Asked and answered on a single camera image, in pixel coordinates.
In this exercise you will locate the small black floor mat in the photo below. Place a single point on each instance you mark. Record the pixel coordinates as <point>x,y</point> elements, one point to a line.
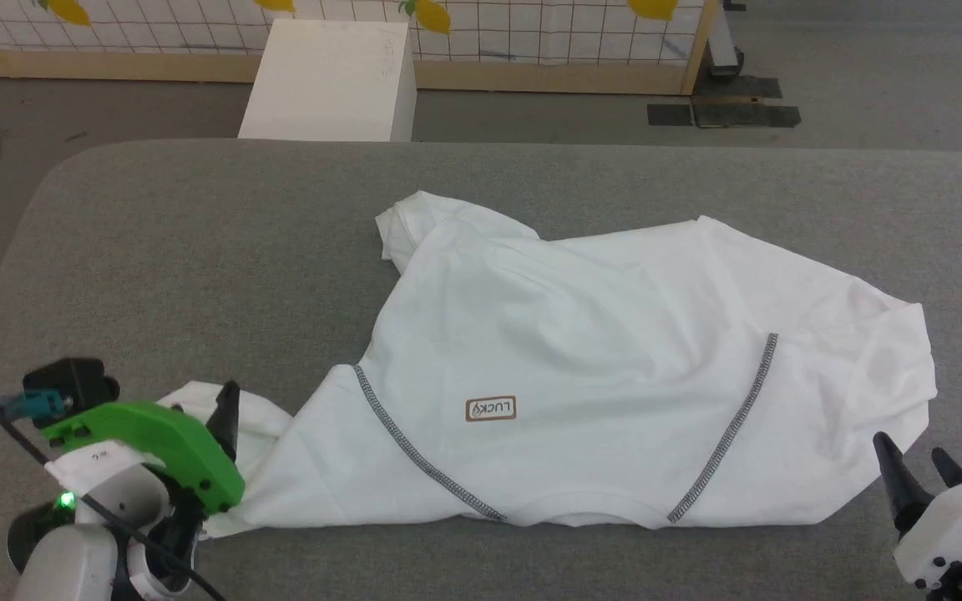
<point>669,115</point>

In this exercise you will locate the large black floor mat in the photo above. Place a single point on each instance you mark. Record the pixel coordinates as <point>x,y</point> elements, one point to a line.
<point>744,104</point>

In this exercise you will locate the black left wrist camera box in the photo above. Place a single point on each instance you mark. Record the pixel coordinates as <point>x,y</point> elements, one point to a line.
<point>72,384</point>

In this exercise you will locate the white rectangular box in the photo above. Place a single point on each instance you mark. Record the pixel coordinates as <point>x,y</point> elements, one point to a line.
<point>331,79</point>

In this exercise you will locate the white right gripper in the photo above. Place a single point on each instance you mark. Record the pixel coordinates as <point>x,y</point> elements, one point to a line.
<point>961,526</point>

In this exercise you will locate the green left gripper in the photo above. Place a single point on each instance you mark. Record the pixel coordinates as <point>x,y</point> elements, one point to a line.
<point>155,438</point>

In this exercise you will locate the grey metal stand foot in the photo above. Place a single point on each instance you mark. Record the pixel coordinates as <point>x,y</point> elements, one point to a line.
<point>723,50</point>

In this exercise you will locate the lemon print grid partition screen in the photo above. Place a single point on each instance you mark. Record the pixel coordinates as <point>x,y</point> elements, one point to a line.
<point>531,42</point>

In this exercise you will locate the white T-shirt with LUCKY patch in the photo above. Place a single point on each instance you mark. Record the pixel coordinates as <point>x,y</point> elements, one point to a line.
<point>598,359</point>

